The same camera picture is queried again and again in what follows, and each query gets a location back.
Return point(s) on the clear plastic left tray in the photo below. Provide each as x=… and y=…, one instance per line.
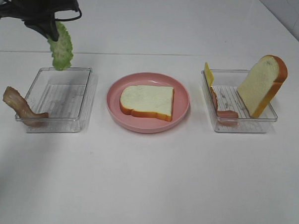
x=67, y=96

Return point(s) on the bread slice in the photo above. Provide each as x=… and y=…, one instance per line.
x=262, y=83
x=148, y=101

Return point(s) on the bacon strip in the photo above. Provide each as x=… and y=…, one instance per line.
x=223, y=114
x=14, y=100

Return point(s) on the pink round plate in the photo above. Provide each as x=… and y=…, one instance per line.
x=181, y=102

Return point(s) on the yellow cheese slice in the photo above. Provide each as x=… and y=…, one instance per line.
x=208, y=75

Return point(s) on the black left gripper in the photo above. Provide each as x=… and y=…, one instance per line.
x=37, y=10

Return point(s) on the clear plastic right tray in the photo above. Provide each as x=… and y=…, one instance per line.
x=225, y=85

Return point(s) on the green lettuce leaf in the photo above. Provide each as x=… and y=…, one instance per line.
x=61, y=49

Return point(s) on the clear plastic tray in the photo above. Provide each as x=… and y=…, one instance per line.
x=67, y=96
x=225, y=85

